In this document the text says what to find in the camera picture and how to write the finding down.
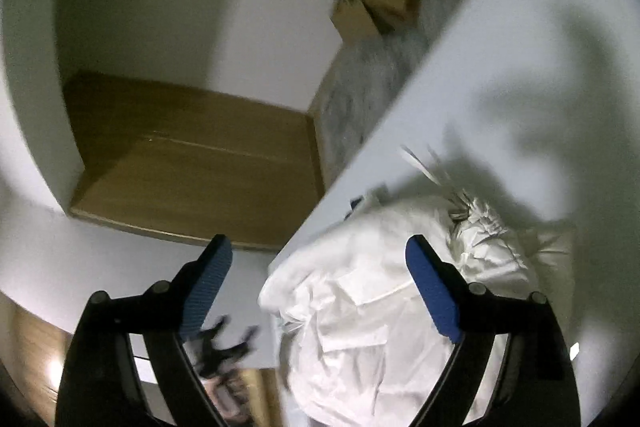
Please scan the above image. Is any small cardboard box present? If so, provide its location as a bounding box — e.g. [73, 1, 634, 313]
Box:
[332, 0, 383, 44]

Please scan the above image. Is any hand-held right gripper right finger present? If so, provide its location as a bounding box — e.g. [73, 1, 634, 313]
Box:
[405, 234, 582, 427]

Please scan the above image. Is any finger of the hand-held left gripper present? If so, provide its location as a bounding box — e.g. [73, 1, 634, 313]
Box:
[207, 314, 232, 350]
[233, 325, 261, 354]

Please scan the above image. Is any white puffer jacket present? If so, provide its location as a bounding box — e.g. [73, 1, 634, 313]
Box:
[257, 146, 577, 427]

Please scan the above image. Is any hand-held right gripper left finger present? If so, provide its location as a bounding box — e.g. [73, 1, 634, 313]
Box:
[54, 234, 234, 427]

